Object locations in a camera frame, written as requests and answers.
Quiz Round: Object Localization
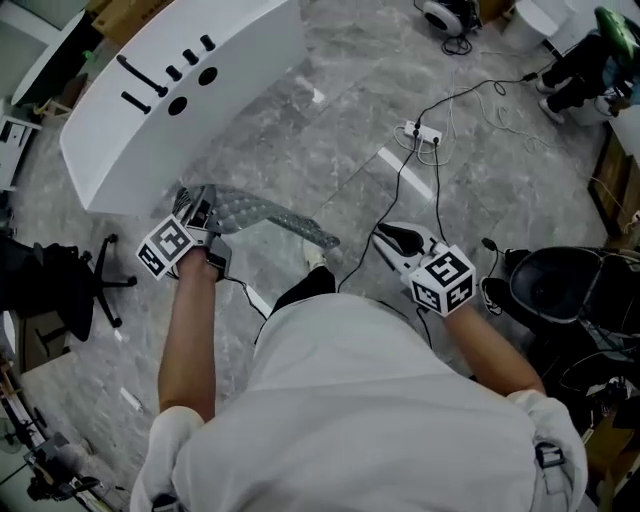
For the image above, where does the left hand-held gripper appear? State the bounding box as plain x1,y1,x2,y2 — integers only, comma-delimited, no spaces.
136,187,235,281

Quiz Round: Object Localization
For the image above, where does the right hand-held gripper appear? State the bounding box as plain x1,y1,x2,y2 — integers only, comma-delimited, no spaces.
371,221,477,318

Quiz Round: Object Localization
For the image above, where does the grey patterned cloth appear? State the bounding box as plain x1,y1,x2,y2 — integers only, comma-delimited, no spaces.
172,183,342,252

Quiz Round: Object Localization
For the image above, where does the person's right forearm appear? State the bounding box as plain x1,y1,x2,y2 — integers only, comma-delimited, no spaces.
442,299,547,397

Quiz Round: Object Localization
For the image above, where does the person's left forearm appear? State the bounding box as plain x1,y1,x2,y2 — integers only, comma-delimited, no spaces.
158,247,220,426

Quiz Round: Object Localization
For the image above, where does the person's white shoe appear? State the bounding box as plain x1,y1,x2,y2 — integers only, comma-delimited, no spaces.
302,238,330,272

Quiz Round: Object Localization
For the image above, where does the person's black trouser leg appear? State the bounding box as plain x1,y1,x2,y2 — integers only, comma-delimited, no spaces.
253,265,337,347

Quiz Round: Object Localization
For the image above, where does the black sneaker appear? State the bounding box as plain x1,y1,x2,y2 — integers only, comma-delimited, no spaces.
478,276,505,317

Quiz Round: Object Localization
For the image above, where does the white power strip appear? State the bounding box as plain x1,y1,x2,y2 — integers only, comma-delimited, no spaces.
402,120,444,146

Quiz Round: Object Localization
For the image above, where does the black hand shower bar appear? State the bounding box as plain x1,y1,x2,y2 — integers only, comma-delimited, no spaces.
120,90,153,116

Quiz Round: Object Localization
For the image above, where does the black curved bathtub faucet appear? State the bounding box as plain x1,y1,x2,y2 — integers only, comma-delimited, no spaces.
115,54,170,99

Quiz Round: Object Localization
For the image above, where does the black office chair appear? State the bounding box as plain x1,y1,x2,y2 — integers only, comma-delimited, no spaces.
0,232,139,344

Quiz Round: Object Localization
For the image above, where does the person's white shirt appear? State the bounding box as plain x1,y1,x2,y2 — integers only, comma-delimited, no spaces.
129,292,590,512

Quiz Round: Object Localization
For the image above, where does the black moulded seat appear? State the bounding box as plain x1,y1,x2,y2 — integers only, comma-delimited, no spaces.
508,246,640,327

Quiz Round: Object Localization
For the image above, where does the small wooden stool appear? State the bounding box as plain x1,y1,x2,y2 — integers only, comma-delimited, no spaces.
35,73,90,122

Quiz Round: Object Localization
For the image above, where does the white shelf unit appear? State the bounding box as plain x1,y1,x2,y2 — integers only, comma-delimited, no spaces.
0,97,45,192

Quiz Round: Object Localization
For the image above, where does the cardboard box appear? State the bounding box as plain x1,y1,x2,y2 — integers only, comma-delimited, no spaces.
91,0,169,47

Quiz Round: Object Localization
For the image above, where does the wooden board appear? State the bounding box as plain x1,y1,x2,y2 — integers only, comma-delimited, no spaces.
587,122,640,239

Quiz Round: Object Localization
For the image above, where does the white round appliance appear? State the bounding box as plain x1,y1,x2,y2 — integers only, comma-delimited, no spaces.
421,0,470,37

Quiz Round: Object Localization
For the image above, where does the white bin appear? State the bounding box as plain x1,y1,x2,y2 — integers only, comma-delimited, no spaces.
502,0,559,52

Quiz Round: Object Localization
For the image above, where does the black tripod equipment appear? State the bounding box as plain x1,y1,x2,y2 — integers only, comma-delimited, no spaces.
0,394,104,504

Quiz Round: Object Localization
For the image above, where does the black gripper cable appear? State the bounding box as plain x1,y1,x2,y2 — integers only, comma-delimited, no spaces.
219,276,270,322
430,140,452,247

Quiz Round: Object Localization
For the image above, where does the long black power cable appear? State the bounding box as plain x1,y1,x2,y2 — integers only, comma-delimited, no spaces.
413,71,540,132

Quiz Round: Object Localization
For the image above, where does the white cable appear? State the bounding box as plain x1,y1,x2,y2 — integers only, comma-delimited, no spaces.
447,69,569,157

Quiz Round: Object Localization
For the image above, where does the black strap buckle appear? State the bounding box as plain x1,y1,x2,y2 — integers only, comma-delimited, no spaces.
533,441,567,470

